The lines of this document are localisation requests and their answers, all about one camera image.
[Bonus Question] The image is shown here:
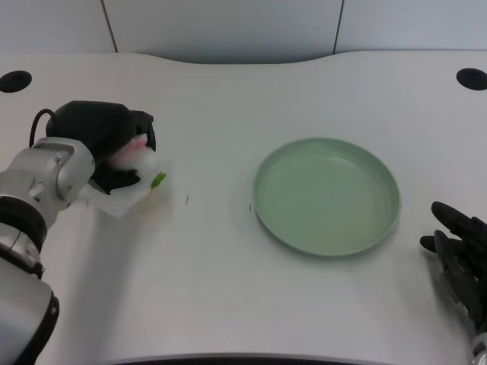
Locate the black round table grommet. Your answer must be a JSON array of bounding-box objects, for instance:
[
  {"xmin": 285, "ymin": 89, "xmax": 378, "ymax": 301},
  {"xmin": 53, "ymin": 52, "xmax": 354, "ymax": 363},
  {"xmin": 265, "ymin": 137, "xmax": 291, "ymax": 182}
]
[
  {"xmin": 455, "ymin": 68, "xmax": 487, "ymax": 91},
  {"xmin": 0, "ymin": 70, "xmax": 33, "ymax": 93}
]

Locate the green round plate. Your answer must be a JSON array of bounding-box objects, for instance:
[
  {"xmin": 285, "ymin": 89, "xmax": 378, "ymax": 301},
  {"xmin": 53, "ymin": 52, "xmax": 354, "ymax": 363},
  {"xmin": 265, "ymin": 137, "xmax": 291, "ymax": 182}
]
[{"xmin": 252, "ymin": 137, "xmax": 402, "ymax": 259}]

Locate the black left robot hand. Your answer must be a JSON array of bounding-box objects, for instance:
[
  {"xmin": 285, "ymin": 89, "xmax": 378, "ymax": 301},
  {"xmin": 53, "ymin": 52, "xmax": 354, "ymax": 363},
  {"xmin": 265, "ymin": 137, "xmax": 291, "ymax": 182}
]
[{"xmin": 45, "ymin": 100, "xmax": 158, "ymax": 195}]

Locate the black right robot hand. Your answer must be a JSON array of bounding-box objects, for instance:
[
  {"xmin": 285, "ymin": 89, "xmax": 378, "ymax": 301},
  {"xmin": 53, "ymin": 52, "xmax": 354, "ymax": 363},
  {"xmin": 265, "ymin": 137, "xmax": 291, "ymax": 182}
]
[{"xmin": 419, "ymin": 201, "xmax": 487, "ymax": 335}]

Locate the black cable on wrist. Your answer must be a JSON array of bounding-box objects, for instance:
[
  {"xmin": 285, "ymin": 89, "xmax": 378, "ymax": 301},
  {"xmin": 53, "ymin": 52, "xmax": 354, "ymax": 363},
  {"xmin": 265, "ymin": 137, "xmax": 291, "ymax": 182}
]
[{"xmin": 29, "ymin": 109, "xmax": 56, "ymax": 148}]

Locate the white plush rabbit doll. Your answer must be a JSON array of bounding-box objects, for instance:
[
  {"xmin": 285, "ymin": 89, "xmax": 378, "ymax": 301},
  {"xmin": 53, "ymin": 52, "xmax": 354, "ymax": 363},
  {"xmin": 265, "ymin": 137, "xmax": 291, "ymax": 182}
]
[{"xmin": 85, "ymin": 133, "xmax": 168, "ymax": 219}]

